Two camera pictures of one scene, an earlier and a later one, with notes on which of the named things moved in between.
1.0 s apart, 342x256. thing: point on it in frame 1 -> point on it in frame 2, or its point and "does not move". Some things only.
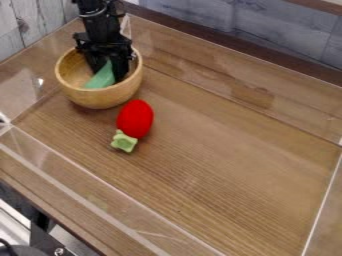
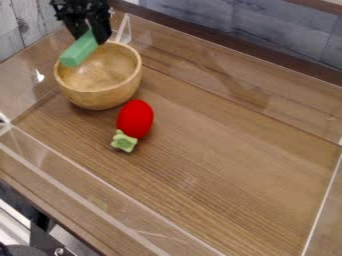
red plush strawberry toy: (135, 119) does not move
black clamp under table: (41, 239) does not move
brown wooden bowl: (72, 72) does not move
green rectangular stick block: (103, 78) -> (79, 50)
